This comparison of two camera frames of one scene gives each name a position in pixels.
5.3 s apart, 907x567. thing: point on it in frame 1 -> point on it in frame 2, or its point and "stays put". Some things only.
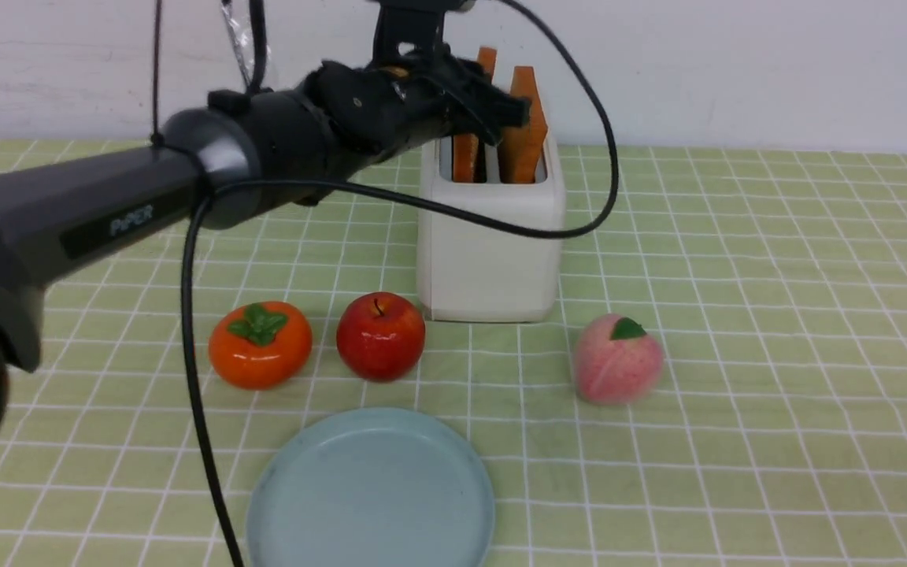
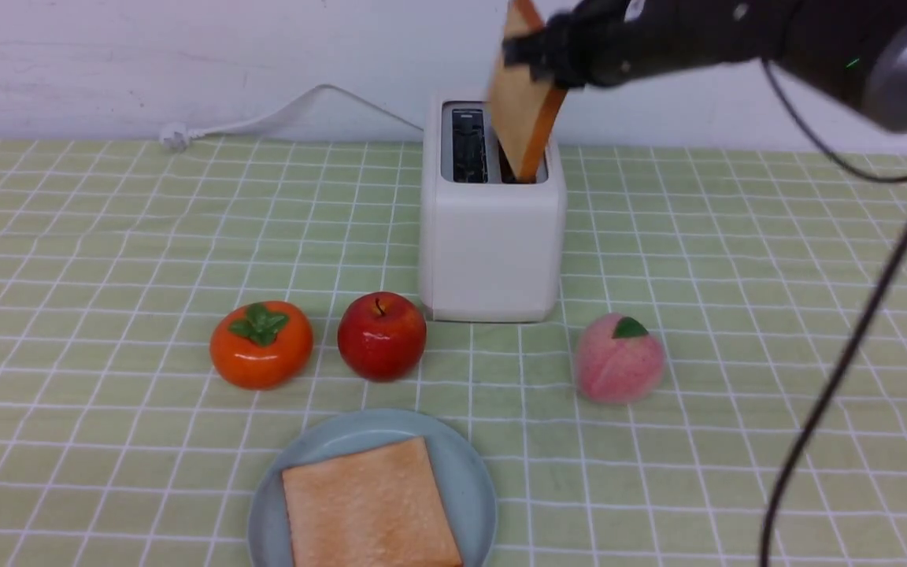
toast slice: x=469 y=154 -> x=378 y=507
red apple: x=380 y=336 stays put
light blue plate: x=372 y=487 stays put
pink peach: x=616 y=361 stays put
